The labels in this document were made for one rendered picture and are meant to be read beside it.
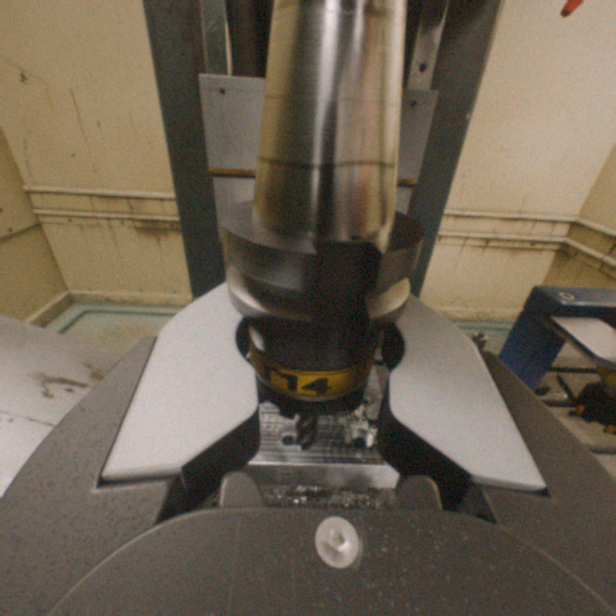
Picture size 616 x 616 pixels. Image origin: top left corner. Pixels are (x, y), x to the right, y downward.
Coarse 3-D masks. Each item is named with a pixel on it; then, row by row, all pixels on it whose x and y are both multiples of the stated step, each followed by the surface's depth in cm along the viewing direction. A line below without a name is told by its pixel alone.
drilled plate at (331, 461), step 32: (320, 416) 44; (352, 416) 44; (288, 448) 40; (320, 448) 40; (352, 448) 40; (256, 480) 40; (288, 480) 40; (320, 480) 40; (352, 480) 40; (384, 480) 40
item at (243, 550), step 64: (192, 512) 4; (256, 512) 4; (320, 512) 4; (384, 512) 4; (448, 512) 5; (128, 576) 4; (192, 576) 4; (256, 576) 4; (320, 576) 4; (384, 576) 4; (448, 576) 4; (512, 576) 4; (576, 576) 4
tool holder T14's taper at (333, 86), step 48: (288, 0) 6; (336, 0) 6; (384, 0) 6; (288, 48) 7; (336, 48) 6; (384, 48) 6; (288, 96) 7; (336, 96) 7; (384, 96) 7; (288, 144) 7; (336, 144) 7; (384, 144) 7; (288, 192) 8; (336, 192) 7; (384, 192) 8; (336, 240) 8
